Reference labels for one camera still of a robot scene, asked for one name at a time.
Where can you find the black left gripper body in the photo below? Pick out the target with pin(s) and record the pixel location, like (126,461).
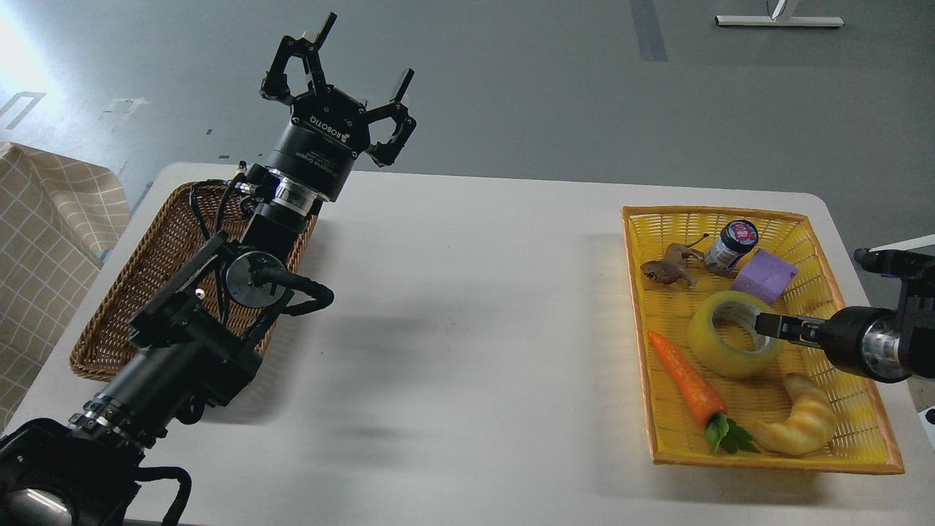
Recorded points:
(318,147)

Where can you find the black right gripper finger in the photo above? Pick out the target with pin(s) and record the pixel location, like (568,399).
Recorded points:
(802,330)

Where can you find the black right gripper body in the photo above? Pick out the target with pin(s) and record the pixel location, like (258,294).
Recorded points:
(843,337)

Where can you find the yellow tape roll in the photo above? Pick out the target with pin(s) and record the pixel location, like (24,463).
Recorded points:
(715,352)

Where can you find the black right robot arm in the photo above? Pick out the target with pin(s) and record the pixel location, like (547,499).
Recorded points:
(884,345)

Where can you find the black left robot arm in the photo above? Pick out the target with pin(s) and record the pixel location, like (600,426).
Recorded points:
(197,337)

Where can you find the purple foam block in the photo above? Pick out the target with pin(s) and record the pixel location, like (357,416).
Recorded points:
(765,276)

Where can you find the toy croissant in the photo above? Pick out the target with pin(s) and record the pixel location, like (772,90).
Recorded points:
(809,426)

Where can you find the yellow plastic basket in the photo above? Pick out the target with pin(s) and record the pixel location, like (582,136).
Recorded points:
(864,441)

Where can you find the small dark jar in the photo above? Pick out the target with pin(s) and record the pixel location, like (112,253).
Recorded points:
(735,240)

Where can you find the orange toy carrot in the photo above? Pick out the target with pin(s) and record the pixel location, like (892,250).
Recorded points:
(704,403)

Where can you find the brown toy frog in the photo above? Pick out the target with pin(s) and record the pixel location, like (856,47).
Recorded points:
(673,264)

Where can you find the beige checkered cloth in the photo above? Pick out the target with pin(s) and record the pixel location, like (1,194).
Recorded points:
(59,217)

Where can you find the white stand base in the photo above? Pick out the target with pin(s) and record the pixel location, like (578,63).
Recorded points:
(782,15)

